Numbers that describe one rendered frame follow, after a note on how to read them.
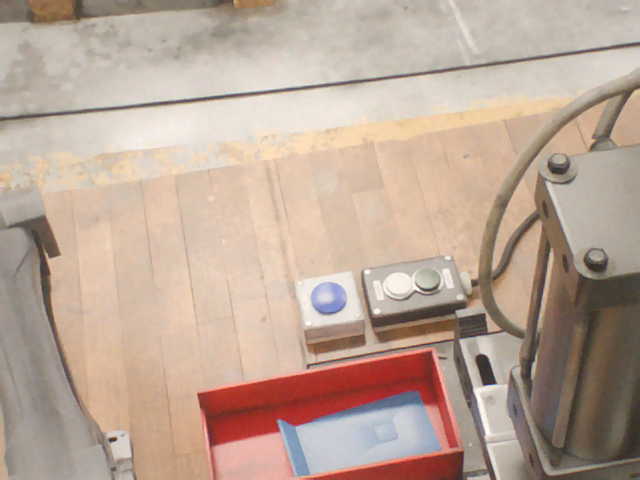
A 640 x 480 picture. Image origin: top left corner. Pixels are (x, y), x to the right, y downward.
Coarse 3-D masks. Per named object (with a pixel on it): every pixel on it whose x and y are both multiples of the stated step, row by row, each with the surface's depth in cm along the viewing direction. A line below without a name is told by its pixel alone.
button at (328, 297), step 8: (320, 288) 142; (328, 288) 142; (336, 288) 142; (312, 296) 142; (320, 296) 141; (328, 296) 141; (336, 296) 141; (344, 296) 141; (312, 304) 141; (320, 304) 141; (328, 304) 141; (336, 304) 141; (344, 304) 141; (328, 312) 141
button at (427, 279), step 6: (420, 270) 143; (426, 270) 143; (432, 270) 143; (414, 276) 143; (420, 276) 142; (426, 276) 142; (432, 276) 142; (438, 276) 142; (414, 282) 142; (420, 282) 142; (426, 282) 142; (432, 282) 142; (438, 282) 142; (420, 288) 142; (426, 288) 141; (432, 288) 142
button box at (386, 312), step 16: (528, 224) 150; (512, 240) 148; (448, 256) 145; (368, 272) 144; (384, 272) 144; (400, 272) 144; (416, 272) 143; (448, 272) 144; (464, 272) 144; (496, 272) 145; (368, 288) 143; (384, 288) 142; (416, 288) 142; (448, 288) 142; (464, 288) 143; (368, 304) 142; (384, 304) 141; (400, 304) 141; (416, 304) 141; (432, 304) 141; (448, 304) 141; (464, 304) 142; (384, 320) 141; (400, 320) 142; (416, 320) 143; (432, 320) 143
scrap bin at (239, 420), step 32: (416, 352) 134; (224, 384) 133; (256, 384) 133; (288, 384) 134; (320, 384) 136; (352, 384) 137; (384, 384) 138; (416, 384) 138; (224, 416) 137; (256, 416) 137; (288, 416) 137; (320, 416) 136; (448, 416) 131; (224, 448) 135; (256, 448) 135; (448, 448) 134
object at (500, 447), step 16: (480, 400) 110; (496, 400) 110; (480, 416) 109; (496, 416) 109; (480, 432) 111; (496, 432) 108; (512, 432) 103; (496, 448) 103; (512, 448) 103; (496, 464) 102; (512, 464) 102
